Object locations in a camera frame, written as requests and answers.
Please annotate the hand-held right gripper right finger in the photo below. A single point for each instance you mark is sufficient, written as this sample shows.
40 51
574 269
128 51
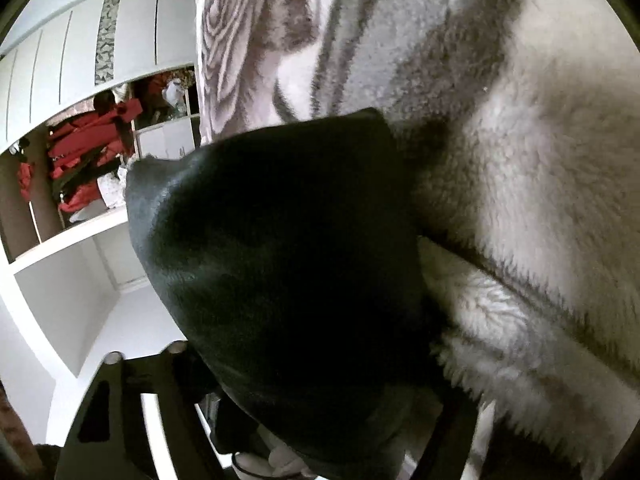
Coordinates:
450 440

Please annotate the white patterned clothes pile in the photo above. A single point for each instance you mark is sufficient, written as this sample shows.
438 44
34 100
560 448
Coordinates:
112 187

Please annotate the black leather jacket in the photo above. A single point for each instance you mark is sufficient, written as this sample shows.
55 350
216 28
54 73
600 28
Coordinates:
275 260

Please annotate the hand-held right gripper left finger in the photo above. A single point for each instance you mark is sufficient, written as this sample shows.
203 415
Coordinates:
150 435

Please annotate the white wardrobe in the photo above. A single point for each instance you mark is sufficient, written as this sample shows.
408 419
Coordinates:
75 270

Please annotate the white drawer unit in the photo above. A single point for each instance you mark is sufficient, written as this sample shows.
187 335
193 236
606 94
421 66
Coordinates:
165 137

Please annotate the red folded clothes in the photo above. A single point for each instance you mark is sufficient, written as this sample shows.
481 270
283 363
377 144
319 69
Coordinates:
85 150

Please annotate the floral plush blanket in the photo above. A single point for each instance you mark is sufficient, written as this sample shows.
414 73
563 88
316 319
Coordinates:
525 160

